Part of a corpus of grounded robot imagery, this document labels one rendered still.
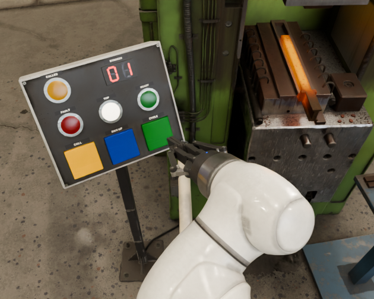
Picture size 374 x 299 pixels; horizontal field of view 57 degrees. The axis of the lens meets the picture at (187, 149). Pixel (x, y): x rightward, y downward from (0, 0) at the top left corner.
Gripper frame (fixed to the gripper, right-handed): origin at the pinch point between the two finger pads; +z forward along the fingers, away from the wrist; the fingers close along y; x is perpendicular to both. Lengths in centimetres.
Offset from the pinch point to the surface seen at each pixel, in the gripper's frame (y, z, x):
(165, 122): 2.7, 12.5, 2.3
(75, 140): -20.2, 13.3, 5.4
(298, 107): 45.5, 13.1, -7.7
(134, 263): -14, 74, -80
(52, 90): -20.9, 12.9, 18.4
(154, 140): -1.6, 12.5, -1.4
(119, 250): -18, 84, -76
